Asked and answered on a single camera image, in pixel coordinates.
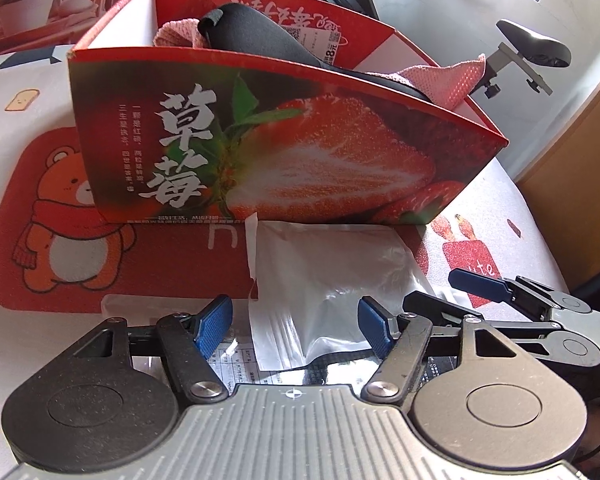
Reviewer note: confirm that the white plastic packet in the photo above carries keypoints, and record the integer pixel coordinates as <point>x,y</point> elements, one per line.
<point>320,280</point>

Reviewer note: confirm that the pink knitted cloth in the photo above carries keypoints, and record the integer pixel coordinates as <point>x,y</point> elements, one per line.
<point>445,85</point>

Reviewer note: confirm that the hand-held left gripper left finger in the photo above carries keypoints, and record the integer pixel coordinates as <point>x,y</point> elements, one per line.
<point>212,327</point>

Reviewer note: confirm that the cartoon print tablecloth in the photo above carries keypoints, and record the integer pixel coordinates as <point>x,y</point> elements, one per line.
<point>10,160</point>

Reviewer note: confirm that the brown wooden board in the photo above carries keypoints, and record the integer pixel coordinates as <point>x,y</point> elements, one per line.
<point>580,160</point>

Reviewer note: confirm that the black soft cloth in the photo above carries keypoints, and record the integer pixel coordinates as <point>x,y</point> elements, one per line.
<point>260,35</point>

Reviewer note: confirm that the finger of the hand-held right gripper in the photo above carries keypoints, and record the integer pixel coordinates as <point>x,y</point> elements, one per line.
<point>440,310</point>
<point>480,282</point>

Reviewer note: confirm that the wall poster with room print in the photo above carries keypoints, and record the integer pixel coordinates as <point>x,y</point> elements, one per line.
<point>30,10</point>

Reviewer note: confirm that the red strawberry print cardboard box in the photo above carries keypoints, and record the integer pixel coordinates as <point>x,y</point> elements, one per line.
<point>305,160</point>

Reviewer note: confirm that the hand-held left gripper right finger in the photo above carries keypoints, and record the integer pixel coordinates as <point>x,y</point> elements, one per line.
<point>375,327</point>

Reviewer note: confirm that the black exercise bike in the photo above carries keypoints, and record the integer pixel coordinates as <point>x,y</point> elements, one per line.
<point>530,42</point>

